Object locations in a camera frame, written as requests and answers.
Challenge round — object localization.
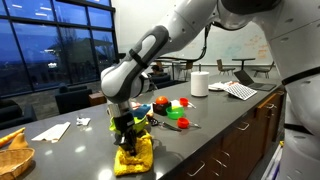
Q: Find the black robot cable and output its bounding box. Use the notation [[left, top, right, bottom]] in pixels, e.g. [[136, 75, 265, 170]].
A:
[[156, 22, 213, 64]]

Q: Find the dark lounge couch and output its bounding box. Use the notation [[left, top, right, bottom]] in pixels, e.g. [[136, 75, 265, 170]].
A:
[[151, 74, 178, 90]]

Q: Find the lime green mixing bowl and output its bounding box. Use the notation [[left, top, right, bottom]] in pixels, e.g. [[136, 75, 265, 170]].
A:
[[109, 114, 150, 136]]

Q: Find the dark blue sofa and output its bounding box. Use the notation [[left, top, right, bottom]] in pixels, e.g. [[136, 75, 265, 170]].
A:
[[0, 96, 38, 131]]

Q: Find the wicker basket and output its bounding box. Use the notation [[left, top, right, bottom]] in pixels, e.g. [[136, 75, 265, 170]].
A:
[[0, 147, 36, 180]]

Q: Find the dark wooden chair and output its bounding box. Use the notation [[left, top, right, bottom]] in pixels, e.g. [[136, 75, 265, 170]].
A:
[[251, 60, 276, 80], [216, 59, 237, 77]]

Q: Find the blue wrist camera housing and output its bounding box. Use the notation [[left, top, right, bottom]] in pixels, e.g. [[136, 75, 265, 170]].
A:
[[132, 103, 152, 120]]

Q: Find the grey open laptop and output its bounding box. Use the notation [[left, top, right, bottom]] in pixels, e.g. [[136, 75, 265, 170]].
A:
[[232, 69, 278, 92]]

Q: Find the white keyboard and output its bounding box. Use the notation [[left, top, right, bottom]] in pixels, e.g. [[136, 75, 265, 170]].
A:
[[223, 82, 258, 102]]

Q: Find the brown wooden counter cabinet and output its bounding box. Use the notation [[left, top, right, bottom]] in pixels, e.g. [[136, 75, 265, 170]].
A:
[[166, 83, 288, 180]]

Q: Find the white plate with papers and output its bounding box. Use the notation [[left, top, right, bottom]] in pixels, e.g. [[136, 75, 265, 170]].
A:
[[208, 80, 235, 92]]

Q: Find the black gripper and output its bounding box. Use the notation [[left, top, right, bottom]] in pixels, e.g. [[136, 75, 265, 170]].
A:
[[113, 111, 138, 157]]

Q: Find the dark blue armchair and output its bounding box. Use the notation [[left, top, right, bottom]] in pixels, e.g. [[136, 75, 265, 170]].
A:
[[54, 84, 94, 116]]

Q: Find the orange measuring cup with beans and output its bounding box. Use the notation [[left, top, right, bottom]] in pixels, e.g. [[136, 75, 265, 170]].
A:
[[176, 117, 202, 130]]

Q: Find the orange toy carrot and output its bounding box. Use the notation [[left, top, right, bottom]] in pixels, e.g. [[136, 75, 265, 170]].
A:
[[0, 127, 27, 149]]

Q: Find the white folded paper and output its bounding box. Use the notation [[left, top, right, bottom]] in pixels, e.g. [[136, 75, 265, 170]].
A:
[[31, 121, 72, 144]]

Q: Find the round dark cafe table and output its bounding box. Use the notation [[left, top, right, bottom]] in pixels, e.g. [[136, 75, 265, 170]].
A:
[[231, 57, 257, 71]]

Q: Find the tan toy gourd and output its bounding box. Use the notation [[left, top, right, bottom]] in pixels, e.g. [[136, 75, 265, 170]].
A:
[[7, 132, 30, 151]]

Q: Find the orange toy tomato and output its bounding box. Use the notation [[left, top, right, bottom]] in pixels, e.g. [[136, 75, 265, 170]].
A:
[[155, 95, 170, 106]]

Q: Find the white paper towel roll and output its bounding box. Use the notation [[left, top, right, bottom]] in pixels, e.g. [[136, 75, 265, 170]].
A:
[[190, 70, 210, 98]]

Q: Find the red measuring cup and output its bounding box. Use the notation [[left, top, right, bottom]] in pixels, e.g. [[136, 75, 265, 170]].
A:
[[179, 97, 198, 110]]

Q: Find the small green bowl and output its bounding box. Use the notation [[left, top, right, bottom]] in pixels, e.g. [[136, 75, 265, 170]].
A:
[[165, 106, 185, 121]]

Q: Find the wooden box side table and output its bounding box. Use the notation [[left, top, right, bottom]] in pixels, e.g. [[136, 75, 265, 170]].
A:
[[88, 90, 108, 108]]

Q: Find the yellow crocheted cloth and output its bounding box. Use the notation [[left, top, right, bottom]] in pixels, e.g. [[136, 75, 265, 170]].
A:
[[113, 129, 155, 177]]

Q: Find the black cube block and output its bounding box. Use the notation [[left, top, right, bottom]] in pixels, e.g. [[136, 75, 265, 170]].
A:
[[152, 102, 172, 117]]

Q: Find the seated person dark top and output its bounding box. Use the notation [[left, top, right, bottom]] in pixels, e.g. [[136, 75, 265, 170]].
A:
[[150, 64, 165, 77]]

